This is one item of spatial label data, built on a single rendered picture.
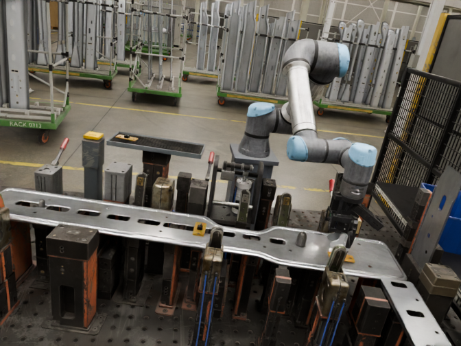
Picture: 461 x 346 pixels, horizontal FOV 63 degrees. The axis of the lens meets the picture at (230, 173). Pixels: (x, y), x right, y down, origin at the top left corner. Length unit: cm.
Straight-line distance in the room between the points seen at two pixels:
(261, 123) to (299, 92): 46
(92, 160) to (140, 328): 68
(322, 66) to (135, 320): 107
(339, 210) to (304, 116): 31
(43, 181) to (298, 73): 97
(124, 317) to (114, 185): 45
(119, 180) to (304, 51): 78
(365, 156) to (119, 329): 92
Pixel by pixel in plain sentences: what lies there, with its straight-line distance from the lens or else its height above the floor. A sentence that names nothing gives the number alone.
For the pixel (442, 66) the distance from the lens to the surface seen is 407.
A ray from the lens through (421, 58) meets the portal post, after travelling 814.
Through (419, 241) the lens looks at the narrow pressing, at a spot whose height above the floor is 107.
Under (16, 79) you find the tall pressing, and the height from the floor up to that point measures 66.
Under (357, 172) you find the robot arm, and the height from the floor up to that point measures 131.
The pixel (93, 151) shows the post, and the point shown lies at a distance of 158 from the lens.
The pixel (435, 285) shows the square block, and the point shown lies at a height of 103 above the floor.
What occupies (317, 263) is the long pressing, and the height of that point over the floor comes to 100.
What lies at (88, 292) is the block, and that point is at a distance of 124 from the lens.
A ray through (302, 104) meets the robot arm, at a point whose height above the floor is 144.
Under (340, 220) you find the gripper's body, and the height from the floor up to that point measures 115.
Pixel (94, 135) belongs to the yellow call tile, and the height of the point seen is 116.
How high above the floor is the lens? 165
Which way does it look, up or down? 22 degrees down
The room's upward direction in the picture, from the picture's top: 9 degrees clockwise
